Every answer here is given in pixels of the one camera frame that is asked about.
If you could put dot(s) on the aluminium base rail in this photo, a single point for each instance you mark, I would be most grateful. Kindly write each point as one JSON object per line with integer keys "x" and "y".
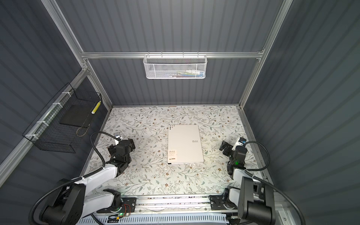
{"x": 164, "y": 209}

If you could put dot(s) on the black pad in basket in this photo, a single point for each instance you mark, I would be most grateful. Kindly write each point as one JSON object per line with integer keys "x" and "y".
{"x": 78, "y": 116}

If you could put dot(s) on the black white file folder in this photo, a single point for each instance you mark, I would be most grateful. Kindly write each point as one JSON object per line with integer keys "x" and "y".
{"x": 184, "y": 144}

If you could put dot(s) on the yellow marker in basket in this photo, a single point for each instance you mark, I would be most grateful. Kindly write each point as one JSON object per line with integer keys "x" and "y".
{"x": 96, "y": 107}

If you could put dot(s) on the black wire basket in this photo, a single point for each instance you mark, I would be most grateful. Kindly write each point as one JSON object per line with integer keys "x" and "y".
{"x": 64, "y": 125}

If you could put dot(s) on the aluminium frame post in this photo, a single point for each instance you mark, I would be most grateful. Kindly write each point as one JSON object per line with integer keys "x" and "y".
{"x": 64, "y": 28}

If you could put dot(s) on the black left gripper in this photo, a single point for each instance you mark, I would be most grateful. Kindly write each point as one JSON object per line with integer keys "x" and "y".
{"x": 111, "y": 151}

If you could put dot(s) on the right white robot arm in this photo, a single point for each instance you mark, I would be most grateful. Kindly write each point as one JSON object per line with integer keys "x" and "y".
{"x": 254, "y": 199}

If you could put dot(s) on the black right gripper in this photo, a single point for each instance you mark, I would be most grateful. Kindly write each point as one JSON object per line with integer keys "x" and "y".
{"x": 224, "y": 147}

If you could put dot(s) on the white wire basket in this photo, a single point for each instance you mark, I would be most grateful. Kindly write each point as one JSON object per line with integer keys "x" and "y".
{"x": 158, "y": 68}

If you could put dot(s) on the markers in white basket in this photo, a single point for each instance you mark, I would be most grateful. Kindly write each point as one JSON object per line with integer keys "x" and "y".
{"x": 188, "y": 74}

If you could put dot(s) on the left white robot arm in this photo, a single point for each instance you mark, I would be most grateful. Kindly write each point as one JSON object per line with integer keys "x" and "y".
{"x": 71, "y": 202}

